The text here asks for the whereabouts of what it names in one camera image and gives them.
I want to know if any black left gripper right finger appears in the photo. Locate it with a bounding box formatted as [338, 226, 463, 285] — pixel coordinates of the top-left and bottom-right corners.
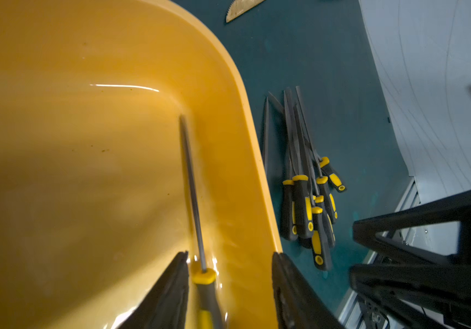
[272, 252, 343, 329]

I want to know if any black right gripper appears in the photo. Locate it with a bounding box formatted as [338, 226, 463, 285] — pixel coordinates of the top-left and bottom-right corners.
[349, 190, 471, 328]

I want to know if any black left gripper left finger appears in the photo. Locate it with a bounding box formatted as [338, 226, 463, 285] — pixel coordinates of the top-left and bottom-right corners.
[120, 252, 189, 328]

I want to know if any file tool black yellow handle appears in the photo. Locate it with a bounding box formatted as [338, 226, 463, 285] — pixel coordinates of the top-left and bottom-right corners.
[179, 115, 225, 329]
[280, 153, 297, 241]
[295, 105, 332, 271]
[268, 91, 338, 225]
[295, 86, 347, 193]
[262, 97, 270, 173]
[283, 88, 314, 239]

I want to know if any yellow plastic storage box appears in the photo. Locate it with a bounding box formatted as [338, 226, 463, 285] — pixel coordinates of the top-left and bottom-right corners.
[0, 1, 281, 328]

